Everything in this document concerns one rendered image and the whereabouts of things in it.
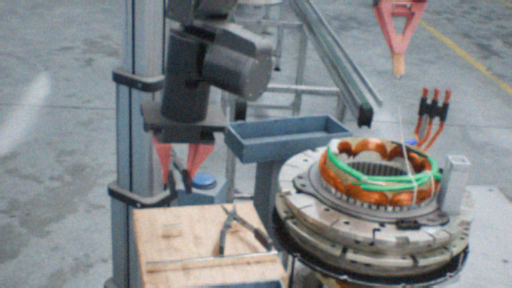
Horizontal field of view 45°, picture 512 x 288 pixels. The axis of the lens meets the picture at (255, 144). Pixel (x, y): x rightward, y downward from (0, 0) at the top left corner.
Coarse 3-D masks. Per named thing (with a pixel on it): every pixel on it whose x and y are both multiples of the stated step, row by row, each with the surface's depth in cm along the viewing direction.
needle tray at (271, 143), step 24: (264, 120) 132; (288, 120) 134; (312, 120) 137; (336, 120) 135; (240, 144) 122; (264, 144) 122; (288, 144) 124; (312, 144) 126; (264, 168) 130; (264, 192) 132; (264, 216) 133
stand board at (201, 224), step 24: (144, 216) 93; (168, 216) 94; (192, 216) 94; (216, 216) 95; (240, 216) 95; (144, 240) 87; (168, 240) 88; (192, 240) 88; (216, 240) 89; (240, 240) 89; (144, 264) 82; (264, 264) 84
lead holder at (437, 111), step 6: (420, 102) 105; (426, 102) 104; (432, 102) 103; (420, 108) 105; (426, 108) 105; (432, 108) 104; (438, 108) 104; (444, 108) 103; (420, 114) 105; (432, 114) 104; (438, 114) 104; (444, 114) 103; (444, 120) 103
